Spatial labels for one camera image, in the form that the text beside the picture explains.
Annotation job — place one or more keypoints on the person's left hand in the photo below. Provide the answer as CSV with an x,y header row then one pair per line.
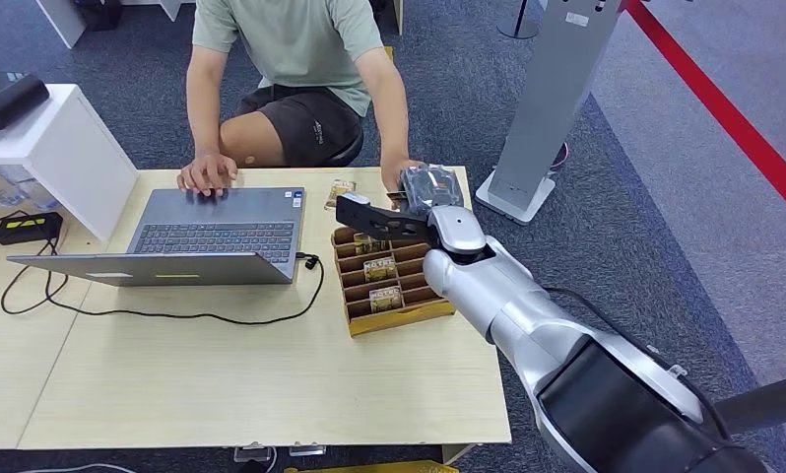
x,y
392,175

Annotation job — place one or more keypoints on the person's right hand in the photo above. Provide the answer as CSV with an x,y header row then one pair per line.
x,y
207,173

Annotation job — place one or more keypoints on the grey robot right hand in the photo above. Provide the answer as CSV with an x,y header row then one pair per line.
x,y
432,186

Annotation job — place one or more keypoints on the gold printed card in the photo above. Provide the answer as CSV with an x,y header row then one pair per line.
x,y
386,299
369,244
337,189
380,269
396,200

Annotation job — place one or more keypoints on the brown cardboard card holder box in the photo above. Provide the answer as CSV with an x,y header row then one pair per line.
x,y
399,320

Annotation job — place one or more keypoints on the person's right forearm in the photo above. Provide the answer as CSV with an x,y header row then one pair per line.
x,y
204,124

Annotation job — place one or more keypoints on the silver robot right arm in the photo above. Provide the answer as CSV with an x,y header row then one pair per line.
x,y
497,294

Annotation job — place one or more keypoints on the person's left forearm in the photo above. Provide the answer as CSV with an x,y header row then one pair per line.
x,y
393,127

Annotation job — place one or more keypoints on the person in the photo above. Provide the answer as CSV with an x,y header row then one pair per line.
x,y
295,46

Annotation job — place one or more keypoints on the black stool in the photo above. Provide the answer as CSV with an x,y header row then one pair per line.
x,y
347,153

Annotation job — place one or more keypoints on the grey laptop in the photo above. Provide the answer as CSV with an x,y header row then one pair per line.
x,y
223,225

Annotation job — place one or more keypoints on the white shelf unit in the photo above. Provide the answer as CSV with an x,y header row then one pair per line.
x,y
73,150

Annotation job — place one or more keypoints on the grey pillar stand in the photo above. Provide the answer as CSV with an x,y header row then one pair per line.
x,y
549,98

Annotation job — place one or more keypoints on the round black stand base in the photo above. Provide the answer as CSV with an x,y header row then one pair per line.
x,y
520,26

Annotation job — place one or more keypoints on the black yellow power adapter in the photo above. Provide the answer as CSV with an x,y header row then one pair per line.
x,y
27,228

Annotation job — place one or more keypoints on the white furniture panel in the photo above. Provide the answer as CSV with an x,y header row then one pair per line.
x,y
63,19

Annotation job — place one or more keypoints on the black device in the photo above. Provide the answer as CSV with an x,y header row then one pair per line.
x,y
8,101

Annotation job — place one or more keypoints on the clear table clamp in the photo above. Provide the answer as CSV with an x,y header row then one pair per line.
x,y
253,452
307,450

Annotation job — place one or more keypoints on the yellow object under table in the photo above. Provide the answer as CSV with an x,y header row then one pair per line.
x,y
373,467

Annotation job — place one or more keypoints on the red floor tape strip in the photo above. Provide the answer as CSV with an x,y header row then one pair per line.
x,y
726,114

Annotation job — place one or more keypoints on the dark metal bar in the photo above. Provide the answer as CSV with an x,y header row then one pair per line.
x,y
765,401

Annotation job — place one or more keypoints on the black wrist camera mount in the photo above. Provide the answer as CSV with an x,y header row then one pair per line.
x,y
380,220

